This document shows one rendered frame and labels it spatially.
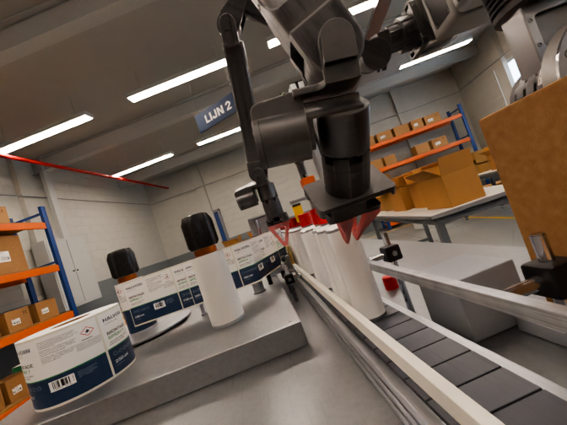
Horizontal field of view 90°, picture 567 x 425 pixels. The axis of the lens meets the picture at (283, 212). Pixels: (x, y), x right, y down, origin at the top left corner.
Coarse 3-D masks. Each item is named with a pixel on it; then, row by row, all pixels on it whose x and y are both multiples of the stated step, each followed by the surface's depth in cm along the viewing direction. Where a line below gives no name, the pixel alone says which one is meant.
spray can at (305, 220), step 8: (304, 216) 72; (304, 224) 73; (312, 224) 73; (304, 232) 72; (304, 240) 73; (312, 240) 71; (312, 248) 71; (312, 256) 72; (320, 256) 71; (312, 264) 72; (320, 264) 71; (320, 272) 71; (320, 280) 72; (328, 280) 71; (328, 288) 71
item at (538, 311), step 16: (384, 272) 44; (400, 272) 39; (416, 272) 36; (432, 288) 32; (448, 288) 29; (464, 288) 27; (480, 288) 26; (480, 304) 25; (496, 304) 24; (512, 304) 22; (528, 304) 21; (544, 304) 20; (560, 304) 19; (544, 320) 20; (560, 320) 19
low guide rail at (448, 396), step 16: (304, 272) 86; (320, 288) 63; (336, 304) 51; (352, 320) 43; (368, 320) 38; (368, 336) 37; (384, 336) 33; (384, 352) 33; (400, 352) 28; (400, 368) 29; (416, 368) 25; (432, 384) 23; (448, 384) 22; (448, 400) 21; (464, 400) 20; (464, 416) 20; (480, 416) 19
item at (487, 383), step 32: (384, 320) 44; (416, 320) 41; (416, 352) 33; (448, 352) 31; (416, 384) 28; (480, 384) 26; (512, 384) 24; (448, 416) 24; (512, 416) 22; (544, 416) 21
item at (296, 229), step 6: (294, 222) 96; (294, 228) 96; (300, 228) 95; (294, 234) 96; (294, 240) 96; (300, 240) 95; (300, 246) 95; (300, 252) 95; (300, 258) 96; (306, 258) 95; (306, 264) 95; (306, 270) 95; (312, 270) 94
